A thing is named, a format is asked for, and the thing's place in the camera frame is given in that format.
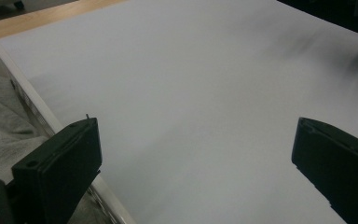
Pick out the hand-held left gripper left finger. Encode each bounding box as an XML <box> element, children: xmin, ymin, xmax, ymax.
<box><xmin>11</xmin><ymin>117</ymin><xmax>103</xmax><ymax>224</ymax></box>

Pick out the grey knitted garment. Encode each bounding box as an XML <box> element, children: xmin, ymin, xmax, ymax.
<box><xmin>0</xmin><ymin>74</ymin><xmax>49</xmax><ymax>185</ymax></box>

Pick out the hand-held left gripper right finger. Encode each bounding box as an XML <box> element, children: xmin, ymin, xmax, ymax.
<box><xmin>291</xmin><ymin>117</ymin><xmax>358</xmax><ymax>224</ymax></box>

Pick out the white board sheet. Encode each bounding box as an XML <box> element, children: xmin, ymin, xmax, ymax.
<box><xmin>0</xmin><ymin>0</ymin><xmax>358</xmax><ymax>224</ymax></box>

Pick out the wooden table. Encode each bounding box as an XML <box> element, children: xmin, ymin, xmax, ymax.
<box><xmin>0</xmin><ymin>0</ymin><xmax>129</xmax><ymax>40</ymax></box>

